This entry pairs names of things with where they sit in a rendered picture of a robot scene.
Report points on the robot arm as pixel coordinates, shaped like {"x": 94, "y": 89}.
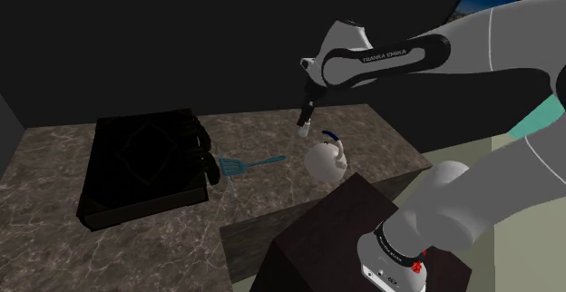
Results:
{"x": 486, "y": 57}

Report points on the blue wall picture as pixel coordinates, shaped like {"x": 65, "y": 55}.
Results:
{"x": 475, "y": 3}

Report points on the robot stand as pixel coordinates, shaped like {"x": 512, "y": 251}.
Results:
{"x": 327, "y": 233}

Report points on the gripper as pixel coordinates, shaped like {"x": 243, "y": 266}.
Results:
{"x": 315, "y": 92}

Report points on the blue slotted spatula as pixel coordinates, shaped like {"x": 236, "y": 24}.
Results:
{"x": 230, "y": 166}

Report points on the black square cooktop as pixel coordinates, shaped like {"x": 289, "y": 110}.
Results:
{"x": 141, "y": 158}

